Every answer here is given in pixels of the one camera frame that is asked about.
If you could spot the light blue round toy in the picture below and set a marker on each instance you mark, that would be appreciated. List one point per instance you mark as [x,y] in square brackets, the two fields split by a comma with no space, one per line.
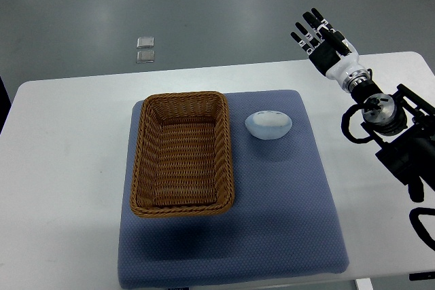
[268,125]

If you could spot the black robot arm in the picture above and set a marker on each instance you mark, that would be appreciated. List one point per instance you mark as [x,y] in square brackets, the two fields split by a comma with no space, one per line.
[401,124]

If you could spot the metal floor plate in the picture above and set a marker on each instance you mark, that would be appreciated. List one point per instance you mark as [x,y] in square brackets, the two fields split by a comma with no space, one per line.
[145,42]
[145,56]

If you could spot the brown wicker basket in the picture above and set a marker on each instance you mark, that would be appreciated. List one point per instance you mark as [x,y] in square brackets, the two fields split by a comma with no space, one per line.
[183,157]

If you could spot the white table leg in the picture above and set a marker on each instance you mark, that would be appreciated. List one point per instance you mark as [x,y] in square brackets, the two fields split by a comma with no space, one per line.
[363,284]

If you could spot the lower metal floor plate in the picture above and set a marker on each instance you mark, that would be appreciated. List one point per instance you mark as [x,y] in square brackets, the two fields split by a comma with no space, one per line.
[145,56]

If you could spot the upper metal floor plate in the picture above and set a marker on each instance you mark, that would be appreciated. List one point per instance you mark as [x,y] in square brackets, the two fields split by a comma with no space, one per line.
[145,42]

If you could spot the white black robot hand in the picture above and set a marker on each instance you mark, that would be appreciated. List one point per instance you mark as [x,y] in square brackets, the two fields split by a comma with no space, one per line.
[324,54]

